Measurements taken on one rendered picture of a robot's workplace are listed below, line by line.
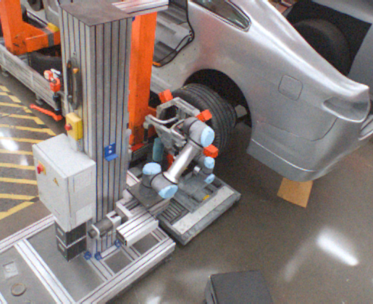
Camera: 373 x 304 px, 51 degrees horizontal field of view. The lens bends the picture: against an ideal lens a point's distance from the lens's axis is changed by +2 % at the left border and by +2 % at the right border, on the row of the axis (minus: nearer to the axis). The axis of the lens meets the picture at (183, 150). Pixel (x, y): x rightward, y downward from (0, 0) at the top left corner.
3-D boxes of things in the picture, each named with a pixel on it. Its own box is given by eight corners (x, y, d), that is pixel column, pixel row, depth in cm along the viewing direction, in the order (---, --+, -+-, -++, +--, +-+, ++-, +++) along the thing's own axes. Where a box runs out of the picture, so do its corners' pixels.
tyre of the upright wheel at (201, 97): (242, 103, 299) (179, 69, 330) (223, 114, 284) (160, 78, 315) (226, 166, 340) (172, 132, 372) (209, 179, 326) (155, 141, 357)
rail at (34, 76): (135, 161, 382) (137, 145, 368) (128, 166, 376) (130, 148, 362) (2, 56, 493) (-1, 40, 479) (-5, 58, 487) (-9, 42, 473)
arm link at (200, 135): (156, 187, 260) (203, 121, 252) (170, 201, 252) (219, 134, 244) (146, 185, 250) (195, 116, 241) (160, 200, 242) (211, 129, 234)
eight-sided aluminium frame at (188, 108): (202, 171, 325) (215, 119, 290) (197, 175, 321) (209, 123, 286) (157, 139, 349) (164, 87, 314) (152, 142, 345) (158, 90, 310)
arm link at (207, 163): (198, 155, 274) (196, 167, 281) (209, 165, 268) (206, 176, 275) (206, 152, 278) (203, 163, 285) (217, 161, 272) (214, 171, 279)
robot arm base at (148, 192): (148, 202, 259) (149, 192, 253) (133, 189, 266) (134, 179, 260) (164, 192, 268) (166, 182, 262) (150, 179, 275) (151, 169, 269)
